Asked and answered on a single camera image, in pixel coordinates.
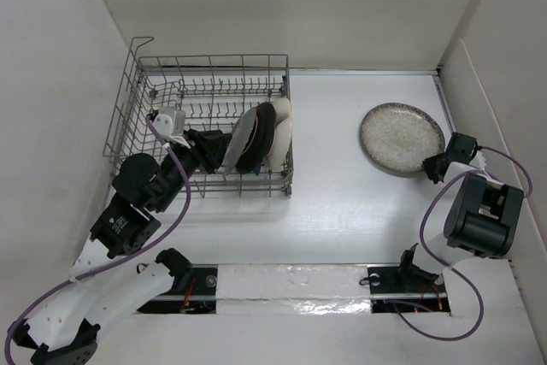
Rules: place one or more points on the cream divided plate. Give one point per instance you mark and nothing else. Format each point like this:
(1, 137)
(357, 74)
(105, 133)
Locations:
(282, 134)

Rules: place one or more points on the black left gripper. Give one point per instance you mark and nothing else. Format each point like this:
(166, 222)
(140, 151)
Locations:
(211, 144)

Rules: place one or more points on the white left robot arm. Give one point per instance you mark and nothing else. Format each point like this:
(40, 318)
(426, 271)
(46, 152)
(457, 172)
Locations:
(65, 324)

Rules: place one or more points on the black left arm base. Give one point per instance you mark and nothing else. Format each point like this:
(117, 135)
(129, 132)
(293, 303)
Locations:
(198, 297)

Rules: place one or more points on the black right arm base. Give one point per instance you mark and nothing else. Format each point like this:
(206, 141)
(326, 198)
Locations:
(390, 294)

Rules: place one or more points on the grey wire dish rack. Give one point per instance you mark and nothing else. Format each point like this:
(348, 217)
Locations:
(214, 91)

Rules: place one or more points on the grey plate with gold tree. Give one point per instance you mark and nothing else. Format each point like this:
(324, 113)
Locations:
(240, 137)

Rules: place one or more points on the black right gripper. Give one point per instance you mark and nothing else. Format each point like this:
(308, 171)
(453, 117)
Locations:
(428, 164)

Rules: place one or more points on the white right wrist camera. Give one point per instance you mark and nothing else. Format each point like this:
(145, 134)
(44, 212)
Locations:
(479, 161)

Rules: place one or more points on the speckled beige round plate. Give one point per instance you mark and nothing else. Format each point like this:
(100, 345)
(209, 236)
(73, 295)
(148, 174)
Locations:
(399, 137)

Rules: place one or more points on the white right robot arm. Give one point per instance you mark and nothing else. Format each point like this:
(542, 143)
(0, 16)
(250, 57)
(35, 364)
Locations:
(481, 222)

